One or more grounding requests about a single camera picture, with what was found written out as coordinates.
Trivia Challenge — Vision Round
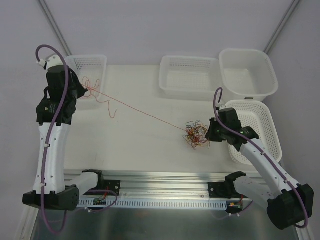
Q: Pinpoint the multicolour cable bundle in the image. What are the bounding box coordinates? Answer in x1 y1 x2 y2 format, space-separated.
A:
182 120 213 150

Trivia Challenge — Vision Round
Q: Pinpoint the red cable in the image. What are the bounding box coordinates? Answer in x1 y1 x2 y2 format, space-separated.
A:
79 76 187 131

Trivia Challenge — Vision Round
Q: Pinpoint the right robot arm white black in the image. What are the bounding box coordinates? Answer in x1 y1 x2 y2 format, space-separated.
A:
205 108 314 230

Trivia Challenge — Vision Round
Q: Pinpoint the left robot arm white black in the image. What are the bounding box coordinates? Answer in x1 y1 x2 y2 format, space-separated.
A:
22 54 105 211

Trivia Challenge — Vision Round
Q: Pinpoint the white perforated basket left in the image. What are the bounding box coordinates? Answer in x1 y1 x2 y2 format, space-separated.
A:
52 53 108 111

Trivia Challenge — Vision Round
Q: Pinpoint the white perforated basket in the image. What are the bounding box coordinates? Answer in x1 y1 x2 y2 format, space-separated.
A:
52 53 108 111
158 55 222 101

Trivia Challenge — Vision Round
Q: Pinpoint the white round-hole basket right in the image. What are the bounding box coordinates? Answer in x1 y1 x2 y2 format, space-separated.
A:
225 100 283 163

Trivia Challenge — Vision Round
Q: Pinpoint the white perforated basket middle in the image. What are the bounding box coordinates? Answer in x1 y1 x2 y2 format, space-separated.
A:
158 55 222 101

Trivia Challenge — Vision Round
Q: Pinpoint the white solid plastic tub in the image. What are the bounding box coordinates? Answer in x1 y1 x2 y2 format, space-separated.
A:
218 48 279 102

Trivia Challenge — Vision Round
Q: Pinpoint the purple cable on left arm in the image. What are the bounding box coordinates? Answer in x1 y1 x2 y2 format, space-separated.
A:
35 44 118 234

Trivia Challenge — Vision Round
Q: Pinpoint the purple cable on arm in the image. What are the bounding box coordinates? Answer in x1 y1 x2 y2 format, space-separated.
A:
214 87 310 229
35 44 118 234

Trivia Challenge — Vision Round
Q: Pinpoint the left aluminium frame post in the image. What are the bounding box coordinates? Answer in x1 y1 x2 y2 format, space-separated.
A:
36 0 73 56

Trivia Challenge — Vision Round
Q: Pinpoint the aluminium frame post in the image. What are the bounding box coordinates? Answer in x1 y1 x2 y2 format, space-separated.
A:
263 0 303 55
36 0 73 56

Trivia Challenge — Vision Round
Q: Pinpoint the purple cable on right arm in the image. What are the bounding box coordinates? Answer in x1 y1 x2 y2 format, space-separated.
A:
214 87 310 229

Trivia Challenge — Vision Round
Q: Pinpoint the aluminium mounting rail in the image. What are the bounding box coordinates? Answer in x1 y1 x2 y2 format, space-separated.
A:
64 170 300 201

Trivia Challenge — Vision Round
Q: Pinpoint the white slotted cable duct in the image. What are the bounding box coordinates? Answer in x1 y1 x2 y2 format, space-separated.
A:
77 196 227 211

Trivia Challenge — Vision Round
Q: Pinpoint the right aluminium frame post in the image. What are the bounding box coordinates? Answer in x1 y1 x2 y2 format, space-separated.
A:
263 0 303 55

